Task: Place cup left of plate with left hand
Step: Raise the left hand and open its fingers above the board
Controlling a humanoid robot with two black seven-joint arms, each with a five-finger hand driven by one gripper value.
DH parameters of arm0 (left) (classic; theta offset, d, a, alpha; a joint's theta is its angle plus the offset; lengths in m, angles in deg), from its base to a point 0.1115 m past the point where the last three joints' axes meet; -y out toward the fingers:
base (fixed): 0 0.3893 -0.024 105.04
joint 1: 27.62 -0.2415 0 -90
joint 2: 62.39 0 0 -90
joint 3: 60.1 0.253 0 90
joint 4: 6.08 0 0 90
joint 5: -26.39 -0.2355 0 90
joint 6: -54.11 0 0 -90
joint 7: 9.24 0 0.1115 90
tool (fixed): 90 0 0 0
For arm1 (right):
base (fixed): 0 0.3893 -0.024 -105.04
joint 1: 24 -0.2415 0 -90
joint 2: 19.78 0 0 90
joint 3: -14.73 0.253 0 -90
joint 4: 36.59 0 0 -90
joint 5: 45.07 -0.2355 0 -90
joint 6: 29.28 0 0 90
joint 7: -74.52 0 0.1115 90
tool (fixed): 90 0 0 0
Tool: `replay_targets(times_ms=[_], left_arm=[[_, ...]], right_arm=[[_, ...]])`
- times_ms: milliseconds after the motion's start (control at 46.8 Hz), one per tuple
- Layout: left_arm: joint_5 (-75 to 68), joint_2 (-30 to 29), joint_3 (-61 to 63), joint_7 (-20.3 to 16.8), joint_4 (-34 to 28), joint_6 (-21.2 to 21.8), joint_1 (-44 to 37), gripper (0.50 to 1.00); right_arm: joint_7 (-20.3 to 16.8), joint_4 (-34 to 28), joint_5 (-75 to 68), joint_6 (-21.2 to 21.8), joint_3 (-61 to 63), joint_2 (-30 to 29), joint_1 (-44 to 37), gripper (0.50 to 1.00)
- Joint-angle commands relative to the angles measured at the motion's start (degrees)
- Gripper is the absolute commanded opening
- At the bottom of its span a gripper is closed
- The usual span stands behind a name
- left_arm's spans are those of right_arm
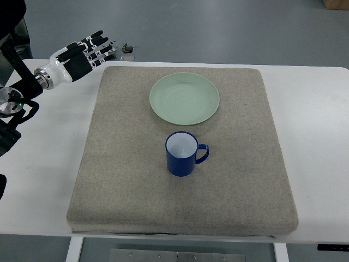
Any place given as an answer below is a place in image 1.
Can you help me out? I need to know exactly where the black table control panel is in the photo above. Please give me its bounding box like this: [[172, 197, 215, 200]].
[[317, 244, 349, 252]]

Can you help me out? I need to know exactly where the black object at left edge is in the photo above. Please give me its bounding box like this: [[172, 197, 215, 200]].
[[0, 174, 7, 199]]

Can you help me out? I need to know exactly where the beige fabric cushion mat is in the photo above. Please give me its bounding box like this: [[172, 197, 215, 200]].
[[67, 66, 298, 236]]

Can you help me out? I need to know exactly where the white table leg frame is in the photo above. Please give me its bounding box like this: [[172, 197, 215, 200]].
[[65, 237, 84, 262]]

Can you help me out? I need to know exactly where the light green plate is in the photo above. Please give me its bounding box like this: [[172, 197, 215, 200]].
[[149, 72, 220, 126]]

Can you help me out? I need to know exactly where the cardboard box corner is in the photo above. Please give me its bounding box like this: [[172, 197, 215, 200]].
[[323, 0, 349, 10]]

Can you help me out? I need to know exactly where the grey floor plate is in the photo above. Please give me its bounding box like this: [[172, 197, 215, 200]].
[[120, 56, 135, 62]]

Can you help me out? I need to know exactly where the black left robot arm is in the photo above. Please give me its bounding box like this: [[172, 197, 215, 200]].
[[1, 1, 43, 155]]

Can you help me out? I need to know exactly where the blue mug white inside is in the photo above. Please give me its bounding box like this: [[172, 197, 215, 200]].
[[165, 131, 210, 177]]

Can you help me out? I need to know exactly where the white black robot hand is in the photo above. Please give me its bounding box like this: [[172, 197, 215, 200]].
[[34, 30, 116, 90]]

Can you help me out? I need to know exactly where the metal base plate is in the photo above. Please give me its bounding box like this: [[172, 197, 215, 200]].
[[109, 249, 246, 262]]

